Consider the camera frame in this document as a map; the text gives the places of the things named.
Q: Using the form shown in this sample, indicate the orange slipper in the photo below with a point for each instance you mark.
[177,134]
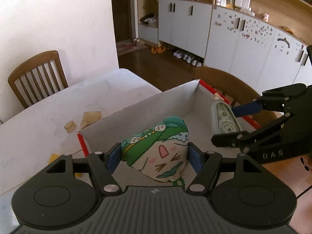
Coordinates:
[161,49]
[154,50]

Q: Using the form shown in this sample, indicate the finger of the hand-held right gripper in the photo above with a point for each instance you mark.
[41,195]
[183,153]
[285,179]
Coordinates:
[229,140]
[246,109]

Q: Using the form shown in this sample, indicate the person's right hand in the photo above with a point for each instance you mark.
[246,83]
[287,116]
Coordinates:
[306,162]

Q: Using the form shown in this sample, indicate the dark brown door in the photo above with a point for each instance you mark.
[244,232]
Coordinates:
[120,12]

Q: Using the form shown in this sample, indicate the pink cup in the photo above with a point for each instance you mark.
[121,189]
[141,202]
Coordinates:
[266,17]

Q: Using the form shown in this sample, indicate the wooden slat-back chair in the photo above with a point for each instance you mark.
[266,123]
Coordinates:
[36,75]
[219,75]

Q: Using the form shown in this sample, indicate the row of white sneakers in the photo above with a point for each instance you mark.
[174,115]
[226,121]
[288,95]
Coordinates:
[187,58]

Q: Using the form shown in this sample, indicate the white sticker-covered cabinet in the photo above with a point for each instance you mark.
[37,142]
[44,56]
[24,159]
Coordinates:
[256,53]

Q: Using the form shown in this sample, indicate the pale wooden wedge block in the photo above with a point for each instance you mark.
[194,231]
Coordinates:
[85,124]
[92,116]

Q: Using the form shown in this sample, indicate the yellow rectangular block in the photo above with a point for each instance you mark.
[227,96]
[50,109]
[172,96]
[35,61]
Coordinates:
[53,158]

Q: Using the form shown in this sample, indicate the group of white bottles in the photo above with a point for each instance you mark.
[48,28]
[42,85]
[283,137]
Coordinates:
[221,0]

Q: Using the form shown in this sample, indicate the open wooden entry shelf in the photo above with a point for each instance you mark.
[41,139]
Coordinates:
[147,31]

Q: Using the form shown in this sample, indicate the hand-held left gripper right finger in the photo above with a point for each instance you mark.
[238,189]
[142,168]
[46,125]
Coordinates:
[195,159]

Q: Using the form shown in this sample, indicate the patterned door rug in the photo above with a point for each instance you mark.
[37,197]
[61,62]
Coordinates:
[126,48]

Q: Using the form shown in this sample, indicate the round wooden block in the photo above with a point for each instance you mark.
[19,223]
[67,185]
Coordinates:
[70,126]

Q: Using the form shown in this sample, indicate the white cardboard box red rim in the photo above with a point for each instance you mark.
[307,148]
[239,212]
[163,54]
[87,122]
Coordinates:
[170,102]

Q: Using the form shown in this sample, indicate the beige slipper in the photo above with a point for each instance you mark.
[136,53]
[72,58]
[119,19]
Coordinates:
[134,42]
[141,42]

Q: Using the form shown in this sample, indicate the green printed cloth pouch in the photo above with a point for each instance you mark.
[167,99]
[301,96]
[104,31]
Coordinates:
[156,148]

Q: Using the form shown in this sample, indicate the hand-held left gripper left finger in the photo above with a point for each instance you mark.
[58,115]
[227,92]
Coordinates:
[114,159]

